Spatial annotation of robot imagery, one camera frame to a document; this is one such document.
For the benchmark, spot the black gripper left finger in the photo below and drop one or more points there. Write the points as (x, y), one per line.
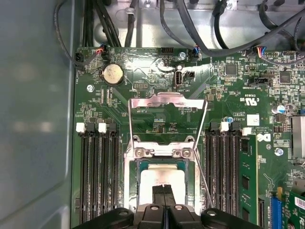
(150, 217)

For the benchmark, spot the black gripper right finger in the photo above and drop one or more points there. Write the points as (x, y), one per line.
(183, 217)

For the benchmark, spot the silver green CPU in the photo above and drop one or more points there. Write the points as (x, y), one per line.
(146, 186)

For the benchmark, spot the CPU socket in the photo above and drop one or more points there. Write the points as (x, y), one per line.
(130, 181)

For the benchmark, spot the green RAM stick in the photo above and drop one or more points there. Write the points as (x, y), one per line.
(247, 167)

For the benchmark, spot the blue expansion slot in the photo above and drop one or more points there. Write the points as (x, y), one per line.
(276, 210)

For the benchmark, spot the internal USB port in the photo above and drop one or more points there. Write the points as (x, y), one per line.
(179, 80)

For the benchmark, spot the square chipset heatsink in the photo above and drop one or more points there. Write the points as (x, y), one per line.
(299, 136)

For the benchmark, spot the green motherboard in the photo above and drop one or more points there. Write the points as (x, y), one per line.
(214, 78)

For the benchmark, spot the round coin battery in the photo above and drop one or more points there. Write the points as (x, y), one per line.
(113, 74)

